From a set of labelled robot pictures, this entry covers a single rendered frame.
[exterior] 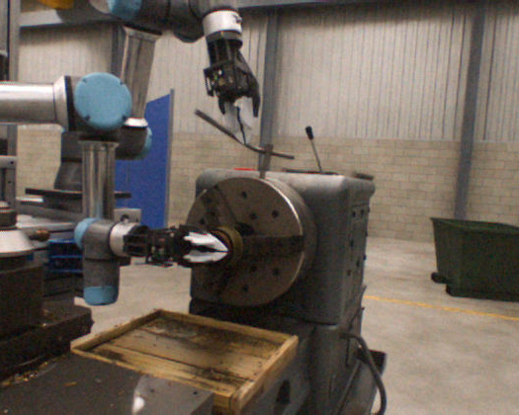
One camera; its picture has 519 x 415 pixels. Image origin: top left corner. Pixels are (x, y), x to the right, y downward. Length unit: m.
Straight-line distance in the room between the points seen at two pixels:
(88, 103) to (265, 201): 0.43
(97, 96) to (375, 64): 10.62
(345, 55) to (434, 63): 2.12
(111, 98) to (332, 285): 0.69
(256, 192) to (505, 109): 10.41
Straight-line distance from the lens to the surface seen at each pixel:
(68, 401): 0.56
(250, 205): 1.00
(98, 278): 1.01
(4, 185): 1.37
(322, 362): 1.19
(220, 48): 0.90
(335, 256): 1.12
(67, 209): 1.41
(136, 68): 1.39
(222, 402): 0.70
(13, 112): 0.98
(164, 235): 0.88
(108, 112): 0.96
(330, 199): 1.10
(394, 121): 11.04
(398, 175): 10.88
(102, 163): 1.11
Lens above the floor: 1.23
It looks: 5 degrees down
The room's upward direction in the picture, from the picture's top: 4 degrees clockwise
